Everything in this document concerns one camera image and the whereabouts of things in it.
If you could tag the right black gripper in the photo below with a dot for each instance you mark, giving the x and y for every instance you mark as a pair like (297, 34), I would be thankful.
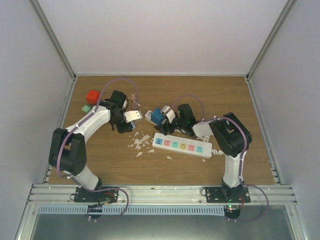
(164, 130)

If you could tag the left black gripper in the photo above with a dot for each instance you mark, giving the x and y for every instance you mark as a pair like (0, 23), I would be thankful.
(122, 129)

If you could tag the blue cube adapter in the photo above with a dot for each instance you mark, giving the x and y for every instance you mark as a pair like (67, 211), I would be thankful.
(157, 116)

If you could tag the pale blue charger plug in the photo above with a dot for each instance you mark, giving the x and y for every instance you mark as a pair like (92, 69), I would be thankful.
(133, 126)

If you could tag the white multicolour power strip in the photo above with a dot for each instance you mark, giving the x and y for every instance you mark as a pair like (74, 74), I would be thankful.
(185, 146)

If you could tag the white charger with pink cable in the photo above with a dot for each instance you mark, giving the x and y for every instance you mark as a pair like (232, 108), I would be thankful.
(134, 100)

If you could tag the light green plug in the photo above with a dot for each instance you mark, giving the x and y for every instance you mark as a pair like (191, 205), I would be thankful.
(87, 108)

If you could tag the red cube socket adapter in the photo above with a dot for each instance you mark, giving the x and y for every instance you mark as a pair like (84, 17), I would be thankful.
(92, 97)

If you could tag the small white power strip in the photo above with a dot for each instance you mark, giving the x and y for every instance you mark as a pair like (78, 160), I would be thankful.
(148, 115)

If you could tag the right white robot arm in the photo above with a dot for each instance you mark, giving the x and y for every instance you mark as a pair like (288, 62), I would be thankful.
(222, 136)

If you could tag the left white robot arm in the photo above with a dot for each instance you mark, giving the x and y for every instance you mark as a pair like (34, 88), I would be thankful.
(68, 152)

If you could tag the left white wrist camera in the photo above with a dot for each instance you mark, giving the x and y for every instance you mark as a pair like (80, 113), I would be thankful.
(132, 115)

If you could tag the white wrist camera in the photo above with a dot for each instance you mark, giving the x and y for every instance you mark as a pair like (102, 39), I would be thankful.
(168, 113)
(132, 115)

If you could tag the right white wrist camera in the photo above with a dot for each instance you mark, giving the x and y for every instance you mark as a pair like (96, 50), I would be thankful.
(168, 113)

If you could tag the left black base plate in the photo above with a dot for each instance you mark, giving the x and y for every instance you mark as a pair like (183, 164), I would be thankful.
(109, 195)

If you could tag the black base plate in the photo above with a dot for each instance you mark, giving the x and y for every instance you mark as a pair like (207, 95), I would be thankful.
(225, 194)
(109, 195)

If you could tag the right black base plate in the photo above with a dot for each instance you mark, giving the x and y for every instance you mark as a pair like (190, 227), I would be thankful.
(225, 194)

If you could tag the grey slotted cable duct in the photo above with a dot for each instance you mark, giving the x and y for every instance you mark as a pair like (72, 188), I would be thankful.
(134, 210)

